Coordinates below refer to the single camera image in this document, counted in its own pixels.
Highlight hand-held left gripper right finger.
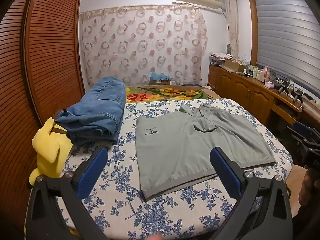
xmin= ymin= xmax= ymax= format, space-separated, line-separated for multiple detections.
xmin=209 ymin=147 xmax=293 ymax=240

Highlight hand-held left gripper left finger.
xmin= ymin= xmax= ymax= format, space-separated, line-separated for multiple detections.
xmin=26 ymin=147 xmax=108 ymax=240

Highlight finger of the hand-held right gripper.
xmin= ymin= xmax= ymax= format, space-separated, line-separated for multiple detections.
xmin=284 ymin=126 xmax=312 ymax=157
xmin=293 ymin=121 xmax=320 ymax=142

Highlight grey-green pants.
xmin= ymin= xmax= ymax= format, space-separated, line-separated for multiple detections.
xmin=135 ymin=104 xmax=276 ymax=200

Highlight person's right hand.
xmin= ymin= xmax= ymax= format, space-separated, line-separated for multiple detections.
xmin=298 ymin=167 xmax=320 ymax=214

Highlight blue floral bed sheet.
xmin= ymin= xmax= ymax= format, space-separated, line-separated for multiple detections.
xmin=30 ymin=98 xmax=293 ymax=240

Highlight yellow plush toy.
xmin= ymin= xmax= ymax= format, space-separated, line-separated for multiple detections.
xmin=29 ymin=117 xmax=73 ymax=185

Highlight folded blue jeans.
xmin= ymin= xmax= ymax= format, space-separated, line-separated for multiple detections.
xmin=55 ymin=76 xmax=127 ymax=147

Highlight group of toiletry bottles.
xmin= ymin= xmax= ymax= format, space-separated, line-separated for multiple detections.
xmin=249 ymin=64 xmax=277 ymax=83

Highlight wooden side cabinet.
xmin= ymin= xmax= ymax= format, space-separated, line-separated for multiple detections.
xmin=208 ymin=65 xmax=320 ymax=130

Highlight grey window blind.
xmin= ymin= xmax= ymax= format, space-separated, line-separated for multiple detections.
xmin=251 ymin=0 xmax=320 ymax=90

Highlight open cardboard box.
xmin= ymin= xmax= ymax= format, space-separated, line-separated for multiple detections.
xmin=224 ymin=59 xmax=248 ymax=72

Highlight colourful flower blanket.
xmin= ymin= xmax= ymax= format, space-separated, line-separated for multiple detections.
xmin=125 ymin=85 xmax=220 ymax=103

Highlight stack of papers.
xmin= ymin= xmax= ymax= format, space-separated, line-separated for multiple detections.
xmin=209 ymin=52 xmax=233 ymax=67

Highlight small cardboard box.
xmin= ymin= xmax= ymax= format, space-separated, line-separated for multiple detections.
xmin=149 ymin=79 xmax=171 ymax=86

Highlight blue cloth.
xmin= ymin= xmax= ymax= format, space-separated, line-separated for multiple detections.
xmin=150 ymin=72 xmax=170 ymax=80

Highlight wooden louvered wardrobe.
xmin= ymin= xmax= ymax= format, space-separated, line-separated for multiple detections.
xmin=0 ymin=0 xmax=85 ymax=240

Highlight beige window curtain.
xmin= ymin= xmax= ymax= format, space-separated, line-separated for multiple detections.
xmin=222 ymin=0 xmax=240 ymax=58

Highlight wooden window frame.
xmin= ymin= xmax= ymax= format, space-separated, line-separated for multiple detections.
xmin=247 ymin=0 xmax=259 ymax=67

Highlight sheer ring-patterned curtain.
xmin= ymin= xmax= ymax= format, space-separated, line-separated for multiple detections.
xmin=79 ymin=4 xmax=208 ymax=88

